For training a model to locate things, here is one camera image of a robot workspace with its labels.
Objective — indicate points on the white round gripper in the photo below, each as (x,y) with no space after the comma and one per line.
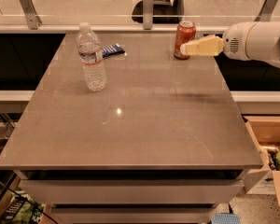
(234,45)

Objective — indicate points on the orange soda can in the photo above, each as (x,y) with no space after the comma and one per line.
(186,30)

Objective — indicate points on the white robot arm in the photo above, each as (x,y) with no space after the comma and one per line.
(268,46)

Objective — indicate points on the clear plastic water bottle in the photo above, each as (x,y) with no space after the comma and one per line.
(90,53)

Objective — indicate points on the black office chair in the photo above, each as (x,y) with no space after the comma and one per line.
(168,11)

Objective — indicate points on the blue snack bar wrapper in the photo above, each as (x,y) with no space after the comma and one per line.
(111,50)

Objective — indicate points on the cardboard box with snacks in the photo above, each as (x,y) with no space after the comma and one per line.
(265,133)

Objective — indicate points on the glass railing panel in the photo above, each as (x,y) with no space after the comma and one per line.
(119,12)

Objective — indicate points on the blue perforated object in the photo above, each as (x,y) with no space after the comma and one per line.
(225,219)

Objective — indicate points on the upper white drawer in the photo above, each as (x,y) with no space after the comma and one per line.
(132,191)

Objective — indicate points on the white drawer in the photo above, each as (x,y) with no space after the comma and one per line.
(134,215)
(132,191)

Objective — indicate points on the lower white drawer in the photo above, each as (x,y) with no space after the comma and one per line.
(134,215)

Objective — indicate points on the green chip bag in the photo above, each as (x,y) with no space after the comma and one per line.
(22,209)

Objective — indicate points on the right metal railing bracket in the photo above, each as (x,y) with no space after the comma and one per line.
(266,11)

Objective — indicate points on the metal railing bracket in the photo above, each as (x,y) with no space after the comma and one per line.
(32,19)
(147,14)
(266,11)

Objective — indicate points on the middle metal railing bracket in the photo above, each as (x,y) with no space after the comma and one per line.
(147,14)

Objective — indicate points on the left metal railing bracket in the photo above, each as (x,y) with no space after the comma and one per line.
(32,19)

